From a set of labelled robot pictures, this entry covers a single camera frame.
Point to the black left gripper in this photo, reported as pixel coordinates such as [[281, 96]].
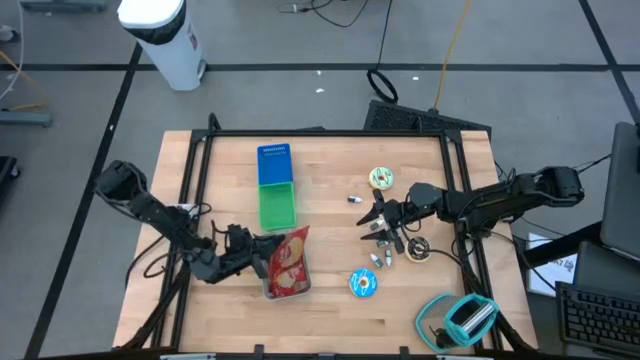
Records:
[[240, 247]]

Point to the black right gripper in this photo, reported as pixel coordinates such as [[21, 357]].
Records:
[[395, 212]]

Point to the small grey black plug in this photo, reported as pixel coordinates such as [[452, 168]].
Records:
[[376, 260], [378, 225], [388, 257], [355, 199], [383, 244]]

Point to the large red snack packet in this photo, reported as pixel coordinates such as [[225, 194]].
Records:
[[290, 260]]

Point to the white frosted toy donut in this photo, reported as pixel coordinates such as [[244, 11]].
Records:
[[381, 178]]

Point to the chocolate frosted toy donut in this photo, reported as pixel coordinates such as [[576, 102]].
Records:
[[420, 251]]

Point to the blue frosted toy donut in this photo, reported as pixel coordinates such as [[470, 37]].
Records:
[[363, 283]]

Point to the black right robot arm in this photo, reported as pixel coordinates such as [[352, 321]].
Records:
[[490, 202]]

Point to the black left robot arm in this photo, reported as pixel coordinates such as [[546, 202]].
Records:
[[155, 212]]

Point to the green plastic bin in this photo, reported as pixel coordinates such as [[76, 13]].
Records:
[[277, 207]]

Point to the blue plastic bin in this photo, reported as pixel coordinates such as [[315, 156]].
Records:
[[275, 165]]

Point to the black table clamp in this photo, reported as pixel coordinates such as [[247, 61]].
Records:
[[258, 350], [404, 352]]

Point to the teal oval mesh sieve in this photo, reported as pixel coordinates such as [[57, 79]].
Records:
[[425, 320]]

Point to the black perforated panel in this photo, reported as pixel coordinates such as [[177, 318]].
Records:
[[400, 117]]

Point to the white flat bar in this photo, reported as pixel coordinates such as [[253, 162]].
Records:
[[187, 357], [465, 357]]

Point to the white paper sheet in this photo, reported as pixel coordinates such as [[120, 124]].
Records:
[[550, 272]]

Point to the black slanted bar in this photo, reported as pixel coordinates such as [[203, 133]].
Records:
[[560, 246]]

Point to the white trash bin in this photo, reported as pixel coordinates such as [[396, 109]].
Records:
[[165, 45]]

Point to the dark grey flat device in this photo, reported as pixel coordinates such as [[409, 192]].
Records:
[[610, 272]]

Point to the black keyboard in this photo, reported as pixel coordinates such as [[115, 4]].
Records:
[[600, 320]]

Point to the black chair base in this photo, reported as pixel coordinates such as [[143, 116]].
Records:
[[7, 170]]

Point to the grey blue stand foot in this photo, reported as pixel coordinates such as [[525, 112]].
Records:
[[25, 119]]

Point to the grey flat bar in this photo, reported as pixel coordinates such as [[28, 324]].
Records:
[[60, 5]]

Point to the person's shoe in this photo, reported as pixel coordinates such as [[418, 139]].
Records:
[[6, 33]]

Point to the black metal table frame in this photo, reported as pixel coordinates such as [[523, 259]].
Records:
[[325, 133]]

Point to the teal frame metal roller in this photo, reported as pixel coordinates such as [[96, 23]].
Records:
[[480, 317]]

